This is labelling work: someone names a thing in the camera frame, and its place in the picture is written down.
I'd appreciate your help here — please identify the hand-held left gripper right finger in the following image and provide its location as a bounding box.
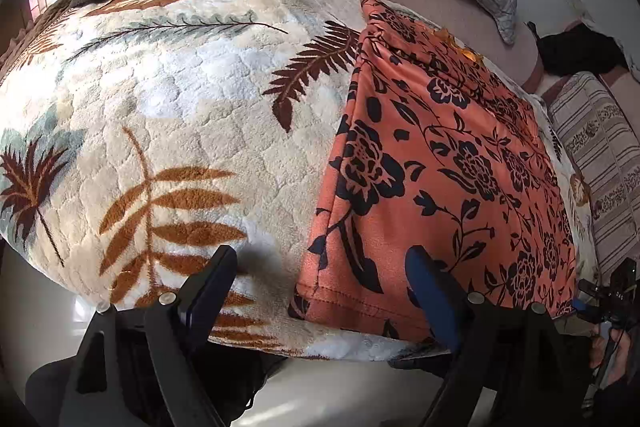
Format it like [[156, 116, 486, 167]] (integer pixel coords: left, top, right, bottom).
[[406, 246, 592, 427]]

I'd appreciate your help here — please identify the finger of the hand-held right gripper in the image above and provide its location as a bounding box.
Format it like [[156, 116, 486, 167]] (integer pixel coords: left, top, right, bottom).
[[571, 278, 613, 325]]

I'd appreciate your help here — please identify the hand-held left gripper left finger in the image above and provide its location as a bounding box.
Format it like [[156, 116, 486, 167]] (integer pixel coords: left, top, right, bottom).
[[60, 245, 238, 427]]

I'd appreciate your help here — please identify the orange floral garment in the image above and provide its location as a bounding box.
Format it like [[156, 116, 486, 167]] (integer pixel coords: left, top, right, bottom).
[[294, 0, 578, 343]]

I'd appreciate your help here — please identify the person's right hand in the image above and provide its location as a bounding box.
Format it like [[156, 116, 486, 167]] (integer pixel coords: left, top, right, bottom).
[[587, 321, 632, 375]]

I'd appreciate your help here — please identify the dark cloth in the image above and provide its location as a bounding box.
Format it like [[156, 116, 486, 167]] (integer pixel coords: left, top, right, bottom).
[[220, 347, 287, 419]]

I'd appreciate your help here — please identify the striped patterned cushion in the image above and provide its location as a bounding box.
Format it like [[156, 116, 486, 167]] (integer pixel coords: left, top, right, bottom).
[[547, 72, 640, 279]]

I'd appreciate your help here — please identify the leaf print fleece blanket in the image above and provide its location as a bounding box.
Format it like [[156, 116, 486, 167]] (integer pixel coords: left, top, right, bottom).
[[0, 0, 601, 360]]

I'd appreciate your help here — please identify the black cloth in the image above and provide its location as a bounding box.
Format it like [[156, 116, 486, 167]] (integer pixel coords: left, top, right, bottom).
[[525, 21, 632, 78]]

